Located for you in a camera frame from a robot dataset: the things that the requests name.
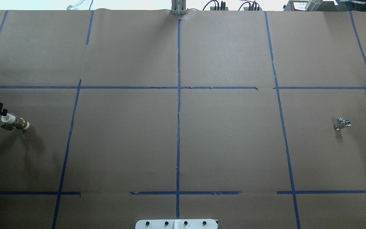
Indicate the brass white PPR valve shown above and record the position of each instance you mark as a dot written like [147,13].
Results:
[11,121]

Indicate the chrome threaded pipe fitting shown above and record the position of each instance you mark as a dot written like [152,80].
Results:
[341,123]

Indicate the black power strip left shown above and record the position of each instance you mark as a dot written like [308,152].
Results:
[215,5]

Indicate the black power strip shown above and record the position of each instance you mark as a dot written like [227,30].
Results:
[215,5]
[249,5]

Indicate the black power strip right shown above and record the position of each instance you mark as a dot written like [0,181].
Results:
[249,5]

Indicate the brown paper table mat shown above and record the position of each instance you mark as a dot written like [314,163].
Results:
[140,115]

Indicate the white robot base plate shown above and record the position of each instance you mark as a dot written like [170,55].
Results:
[178,224]

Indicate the aluminium frame post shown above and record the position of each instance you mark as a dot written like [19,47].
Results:
[178,7]

